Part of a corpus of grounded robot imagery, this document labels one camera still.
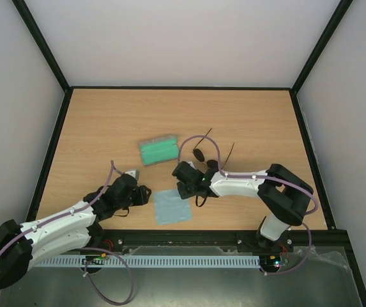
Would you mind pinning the black aluminium frame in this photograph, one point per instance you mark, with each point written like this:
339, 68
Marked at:
331, 236

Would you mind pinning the right controller board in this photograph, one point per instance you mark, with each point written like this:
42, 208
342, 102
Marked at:
276, 261

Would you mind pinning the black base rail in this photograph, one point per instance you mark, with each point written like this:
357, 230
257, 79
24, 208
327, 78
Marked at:
244, 241

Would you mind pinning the dark aviator sunglasses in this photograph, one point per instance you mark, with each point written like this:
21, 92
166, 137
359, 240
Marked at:
211, 163

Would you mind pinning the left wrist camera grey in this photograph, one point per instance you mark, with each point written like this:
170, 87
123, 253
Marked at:
133, 173

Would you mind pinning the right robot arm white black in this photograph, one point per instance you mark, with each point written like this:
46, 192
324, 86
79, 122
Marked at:
287, 196

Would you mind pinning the light blue slotted cable duct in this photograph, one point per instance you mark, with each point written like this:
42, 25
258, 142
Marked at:
152, 261

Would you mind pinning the grey glasses case green lining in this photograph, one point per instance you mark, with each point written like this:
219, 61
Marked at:
158, 150

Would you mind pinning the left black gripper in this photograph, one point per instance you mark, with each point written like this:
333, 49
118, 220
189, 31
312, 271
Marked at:
142, 198

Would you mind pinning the left controller board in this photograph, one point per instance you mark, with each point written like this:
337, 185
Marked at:
100, 259

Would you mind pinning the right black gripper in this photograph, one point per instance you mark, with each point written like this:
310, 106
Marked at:
184, 184

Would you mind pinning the light blue cleaning cloth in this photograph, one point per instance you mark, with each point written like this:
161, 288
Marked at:
170, 208

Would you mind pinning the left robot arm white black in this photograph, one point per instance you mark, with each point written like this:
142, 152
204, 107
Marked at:
22, 246

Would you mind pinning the controller board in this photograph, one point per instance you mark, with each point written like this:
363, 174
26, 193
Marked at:
100, 259
276, 261

